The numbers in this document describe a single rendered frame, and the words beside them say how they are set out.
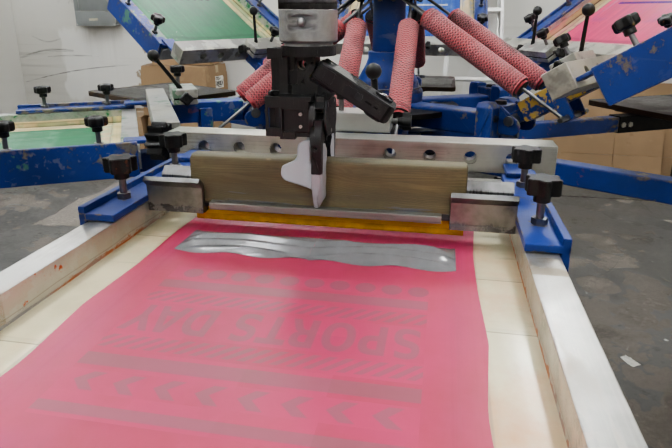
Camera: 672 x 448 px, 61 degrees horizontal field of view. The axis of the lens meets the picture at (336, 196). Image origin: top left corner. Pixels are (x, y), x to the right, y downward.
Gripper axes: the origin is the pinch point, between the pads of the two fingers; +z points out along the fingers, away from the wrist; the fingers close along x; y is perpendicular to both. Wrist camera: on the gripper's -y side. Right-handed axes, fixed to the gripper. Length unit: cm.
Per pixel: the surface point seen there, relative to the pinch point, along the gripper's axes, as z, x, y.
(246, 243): 4.7, 8.2, 8.9
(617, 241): 101, -254, -118
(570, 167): 9, -57, -44
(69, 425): 5.3, 42.9, 10.6
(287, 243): 4.9, 6.9, 3.7
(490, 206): -0.4, 2.6, -22.0
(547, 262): 1.8, 13.9, -27.5
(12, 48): 7, -405, 380
